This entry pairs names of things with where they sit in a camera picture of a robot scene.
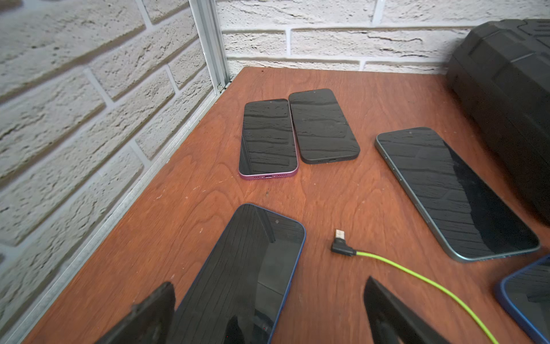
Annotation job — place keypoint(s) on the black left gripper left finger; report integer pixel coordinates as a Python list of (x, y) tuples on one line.
[(148, 321)]

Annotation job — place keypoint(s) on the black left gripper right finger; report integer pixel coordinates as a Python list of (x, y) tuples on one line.
[(392, 321)]

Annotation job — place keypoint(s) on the grey-edged large smartphone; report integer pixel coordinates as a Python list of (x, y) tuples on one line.
[(468, 219)]

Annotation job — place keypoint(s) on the black smartphone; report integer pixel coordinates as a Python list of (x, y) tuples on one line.
[(322, 131)]

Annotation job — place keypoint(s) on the purple-edged smartphone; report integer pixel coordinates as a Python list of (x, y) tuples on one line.
[(268, 145)]

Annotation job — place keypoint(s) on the black plastic tool case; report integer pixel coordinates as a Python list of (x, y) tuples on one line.
[(500, 73)]

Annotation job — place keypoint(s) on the blue-edged smartphone near wall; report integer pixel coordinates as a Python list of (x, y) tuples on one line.
[(240, 291)]

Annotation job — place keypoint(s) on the aluminium corner post left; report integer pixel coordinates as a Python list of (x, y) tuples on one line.
[(210, 35)]

